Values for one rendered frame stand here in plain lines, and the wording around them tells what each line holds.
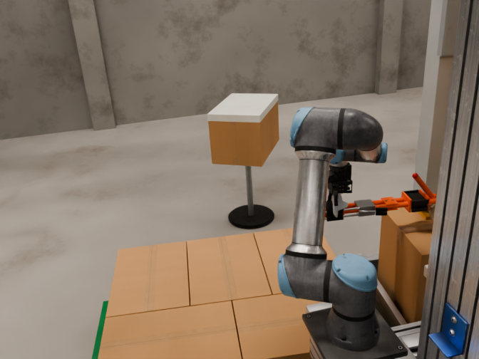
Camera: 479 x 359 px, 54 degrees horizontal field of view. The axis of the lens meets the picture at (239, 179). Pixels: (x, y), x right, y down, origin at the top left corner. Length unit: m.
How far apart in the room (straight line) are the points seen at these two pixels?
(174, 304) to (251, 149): 1.54
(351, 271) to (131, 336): 1.24
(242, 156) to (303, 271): 2.33
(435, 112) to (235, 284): 1.58
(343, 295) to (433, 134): 1.98
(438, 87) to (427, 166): 0.50
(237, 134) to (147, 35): 3.63
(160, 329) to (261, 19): 5.53
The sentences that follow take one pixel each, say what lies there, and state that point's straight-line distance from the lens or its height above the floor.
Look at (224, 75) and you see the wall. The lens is 7.12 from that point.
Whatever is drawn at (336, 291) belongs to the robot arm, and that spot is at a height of 1.21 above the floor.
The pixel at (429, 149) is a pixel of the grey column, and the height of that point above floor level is 0.89.
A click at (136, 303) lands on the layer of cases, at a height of 0.54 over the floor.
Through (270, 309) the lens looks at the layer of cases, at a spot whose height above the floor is 0.54.
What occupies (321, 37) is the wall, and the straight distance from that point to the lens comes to 7.47.
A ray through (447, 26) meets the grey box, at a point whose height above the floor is 1.63.
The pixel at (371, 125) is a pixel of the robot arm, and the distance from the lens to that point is 1.34.
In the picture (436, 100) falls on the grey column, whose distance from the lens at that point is 3.08.
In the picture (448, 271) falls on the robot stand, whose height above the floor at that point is 1.35.
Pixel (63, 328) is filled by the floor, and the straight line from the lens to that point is 3.31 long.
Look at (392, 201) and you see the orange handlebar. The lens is 2.03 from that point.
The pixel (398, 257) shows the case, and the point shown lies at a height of 0.81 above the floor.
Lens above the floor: 2.01
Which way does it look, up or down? 24 degrees down
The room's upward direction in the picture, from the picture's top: 4 degrees counter-clockwise
